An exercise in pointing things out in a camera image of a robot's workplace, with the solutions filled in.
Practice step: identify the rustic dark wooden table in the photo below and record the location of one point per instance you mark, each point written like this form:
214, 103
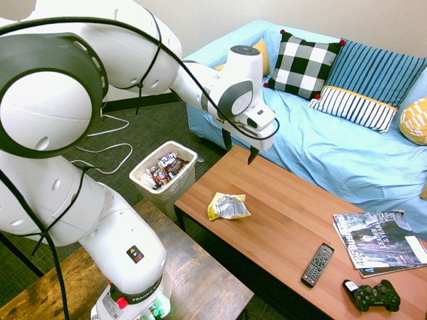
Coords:
200, 273

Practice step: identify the black white checkered pillow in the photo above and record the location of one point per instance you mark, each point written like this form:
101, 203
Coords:
300, 66

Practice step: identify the dark cover business magazine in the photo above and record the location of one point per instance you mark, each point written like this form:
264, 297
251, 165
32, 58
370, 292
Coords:
377, 240

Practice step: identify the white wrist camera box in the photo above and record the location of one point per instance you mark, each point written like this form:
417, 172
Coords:
260, 115

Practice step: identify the black game controller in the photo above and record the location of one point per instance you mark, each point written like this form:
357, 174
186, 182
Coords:
373, 296

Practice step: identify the plain mustard yellow pillow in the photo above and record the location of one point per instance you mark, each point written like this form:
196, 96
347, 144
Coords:
264, 56

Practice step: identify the black camera stand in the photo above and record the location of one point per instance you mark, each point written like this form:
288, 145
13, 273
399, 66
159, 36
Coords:
23, 255

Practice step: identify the yellow white patterned bolster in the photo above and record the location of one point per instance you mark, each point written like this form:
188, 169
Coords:
415, 120

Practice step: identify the dark brown snack wrapper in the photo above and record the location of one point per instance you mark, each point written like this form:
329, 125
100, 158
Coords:
178, 165

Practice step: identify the blue striped pillow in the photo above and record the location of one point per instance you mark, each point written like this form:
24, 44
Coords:
373, 73

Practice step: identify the black remote control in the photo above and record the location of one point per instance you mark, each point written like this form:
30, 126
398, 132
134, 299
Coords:
317, 265

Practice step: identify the white plastic trash bin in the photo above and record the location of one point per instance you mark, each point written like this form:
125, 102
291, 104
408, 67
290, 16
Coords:
177, 190

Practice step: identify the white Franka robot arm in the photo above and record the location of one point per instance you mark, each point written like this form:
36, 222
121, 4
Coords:
116, 233

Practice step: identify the magazine under dark magazine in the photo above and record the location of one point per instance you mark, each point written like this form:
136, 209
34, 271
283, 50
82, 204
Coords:
383, 271

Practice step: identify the yellow silver chip bag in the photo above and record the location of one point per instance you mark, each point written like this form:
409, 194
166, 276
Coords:
228, 208

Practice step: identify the red colourful snack wrapper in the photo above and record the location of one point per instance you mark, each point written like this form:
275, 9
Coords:
160, 176

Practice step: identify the white navy striped pillow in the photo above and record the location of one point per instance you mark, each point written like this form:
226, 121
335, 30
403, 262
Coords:
353, 106

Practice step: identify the reddish wooden coffee table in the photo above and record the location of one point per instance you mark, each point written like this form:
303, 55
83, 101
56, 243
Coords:
283, 216

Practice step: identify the orange striped pillow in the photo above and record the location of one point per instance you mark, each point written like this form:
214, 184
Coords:
424, 191

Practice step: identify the crumpled white tissue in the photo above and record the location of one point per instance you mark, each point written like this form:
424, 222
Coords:
146, 181

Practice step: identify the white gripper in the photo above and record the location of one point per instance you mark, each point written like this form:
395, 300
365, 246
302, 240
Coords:
263, 140

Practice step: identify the purple white hint bottle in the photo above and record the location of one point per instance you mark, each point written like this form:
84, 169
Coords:
166, 160

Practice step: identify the light blue sofa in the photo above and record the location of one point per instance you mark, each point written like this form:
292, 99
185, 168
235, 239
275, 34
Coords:
333, 150

